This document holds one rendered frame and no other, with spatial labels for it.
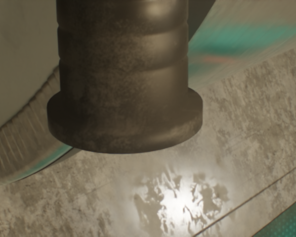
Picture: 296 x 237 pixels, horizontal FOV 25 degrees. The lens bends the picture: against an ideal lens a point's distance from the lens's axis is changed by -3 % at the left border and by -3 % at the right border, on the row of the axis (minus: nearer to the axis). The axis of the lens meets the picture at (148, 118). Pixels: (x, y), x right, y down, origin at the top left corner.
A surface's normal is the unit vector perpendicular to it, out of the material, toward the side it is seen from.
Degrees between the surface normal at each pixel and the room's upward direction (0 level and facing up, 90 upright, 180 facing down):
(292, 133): 0
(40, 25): 90
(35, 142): 90
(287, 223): 0
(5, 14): 90
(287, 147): 0
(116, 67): 54
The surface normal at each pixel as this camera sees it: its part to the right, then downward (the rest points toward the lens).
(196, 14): 0.61, 0.73
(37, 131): -0.69, 0.35
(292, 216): 0.64, -0.16
